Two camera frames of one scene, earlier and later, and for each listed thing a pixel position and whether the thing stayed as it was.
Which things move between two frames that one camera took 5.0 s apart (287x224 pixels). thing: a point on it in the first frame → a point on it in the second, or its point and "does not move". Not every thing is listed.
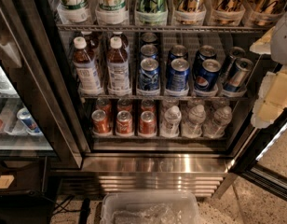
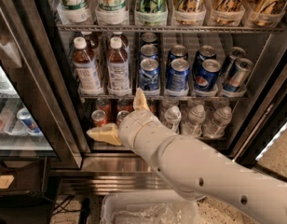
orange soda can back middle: [124, 105] does not move
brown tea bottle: [117, 68] does not move
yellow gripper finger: [275, 95] → [140, 100]
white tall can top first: [74, 7] does not move
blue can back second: [178, 51] does not move
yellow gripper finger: [263, 46] → [107, 133]
